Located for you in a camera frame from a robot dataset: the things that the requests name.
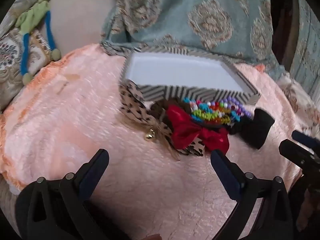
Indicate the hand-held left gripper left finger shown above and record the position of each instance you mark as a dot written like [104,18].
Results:
[92,172]

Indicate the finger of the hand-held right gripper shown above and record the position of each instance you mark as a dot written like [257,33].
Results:
[297,153]
[305,140]

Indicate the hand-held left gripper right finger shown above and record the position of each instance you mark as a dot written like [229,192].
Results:
[226,172]

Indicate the black velvet bow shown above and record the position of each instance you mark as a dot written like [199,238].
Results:
[260,127]

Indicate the red satin bow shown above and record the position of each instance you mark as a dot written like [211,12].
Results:
[180,122]

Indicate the leopard print bow with bell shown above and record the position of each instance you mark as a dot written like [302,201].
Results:
[136,105]

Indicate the brown scrunchie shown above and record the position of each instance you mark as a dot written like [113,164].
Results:
[160,111]

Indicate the striped box with white inside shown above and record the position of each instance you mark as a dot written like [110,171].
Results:
[175,70]

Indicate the floral sofa cover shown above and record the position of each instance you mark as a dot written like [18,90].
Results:
[300,100]
[10,52]

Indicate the pink plush blanket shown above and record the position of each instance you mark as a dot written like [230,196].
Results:
[100,105]

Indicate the teal damask cushion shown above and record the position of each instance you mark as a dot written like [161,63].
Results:
[187,17]
[307,42]

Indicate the plain beige cushion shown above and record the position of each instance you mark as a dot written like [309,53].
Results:
[80,17]

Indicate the green and blue plush toy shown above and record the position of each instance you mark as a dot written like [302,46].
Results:
[32,17]

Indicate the dark wooden frame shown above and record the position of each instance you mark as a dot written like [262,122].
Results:
[282,17]

